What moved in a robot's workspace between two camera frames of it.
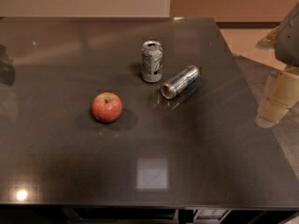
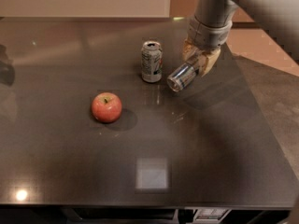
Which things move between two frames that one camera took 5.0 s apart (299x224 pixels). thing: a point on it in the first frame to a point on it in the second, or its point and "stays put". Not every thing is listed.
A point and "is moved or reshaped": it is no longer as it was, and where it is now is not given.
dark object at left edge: (7, 68) stays put
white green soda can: (152, 62) stays put
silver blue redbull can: (170, 89) is moved or reshaped
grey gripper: (289, 42) to (207, 35)
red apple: (106, 107) stays put
